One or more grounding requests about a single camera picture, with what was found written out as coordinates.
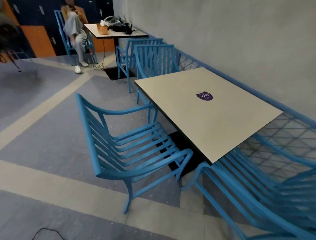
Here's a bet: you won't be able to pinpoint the blue slatted metal chair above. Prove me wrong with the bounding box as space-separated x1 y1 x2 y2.
181 133 316 240
134 44 181 105
54 10 98 64
115 38 163 93
75 93 194 214

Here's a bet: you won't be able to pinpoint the white square table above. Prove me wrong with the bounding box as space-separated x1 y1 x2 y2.
83 23 149 81
134 67 284 176

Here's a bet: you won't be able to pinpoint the purple round sticker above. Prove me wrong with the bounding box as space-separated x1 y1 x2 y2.
196 91 213 101

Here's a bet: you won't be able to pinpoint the black equipment pile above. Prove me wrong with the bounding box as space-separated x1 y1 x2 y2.
107 15 139 35

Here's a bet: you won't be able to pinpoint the brown paper bag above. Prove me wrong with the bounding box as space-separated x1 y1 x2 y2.
96 23 109 35

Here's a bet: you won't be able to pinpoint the blue mesh railing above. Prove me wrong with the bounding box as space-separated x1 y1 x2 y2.
145 32 316 183

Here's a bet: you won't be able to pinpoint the blue and orange lockers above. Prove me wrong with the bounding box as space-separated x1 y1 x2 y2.
0 0 115 59

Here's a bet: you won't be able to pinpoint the black hanging cable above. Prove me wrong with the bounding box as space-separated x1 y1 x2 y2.
93 39 106 72

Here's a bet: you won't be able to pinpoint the black floor cable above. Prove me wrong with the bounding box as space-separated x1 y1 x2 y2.
31 227 66 240

